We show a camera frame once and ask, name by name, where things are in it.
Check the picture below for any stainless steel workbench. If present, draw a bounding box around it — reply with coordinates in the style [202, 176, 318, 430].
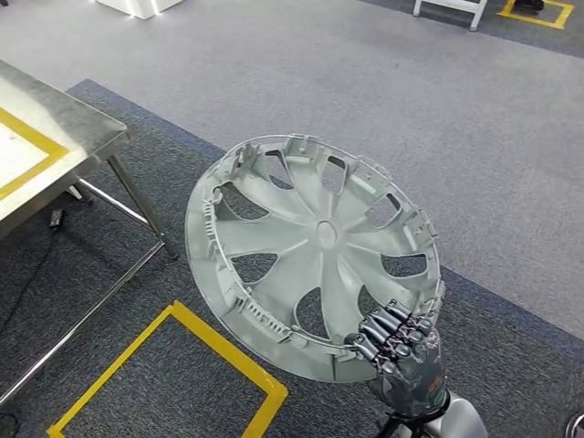
[0, 58, 180, 407]

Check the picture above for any white display plinth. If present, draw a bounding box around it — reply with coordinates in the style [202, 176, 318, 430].
[96, 0, 183, 19]

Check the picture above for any grey plastic wheel hubcap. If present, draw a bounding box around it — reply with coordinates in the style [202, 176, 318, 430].
[185, 133, 446, 385]

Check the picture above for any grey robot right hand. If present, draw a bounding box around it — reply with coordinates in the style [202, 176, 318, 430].
[345, 298, 448, 420]

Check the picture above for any white table frame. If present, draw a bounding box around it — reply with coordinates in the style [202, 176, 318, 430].
[413, 0, 489, 31]

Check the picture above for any yellow tape on workbench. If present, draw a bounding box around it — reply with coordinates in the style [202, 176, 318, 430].
[0, 107, 69, 201]

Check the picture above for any yellow floor tape square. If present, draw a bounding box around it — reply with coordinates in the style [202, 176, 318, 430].
[45, 300, 289, 438]
[497, 0, 575, 30]

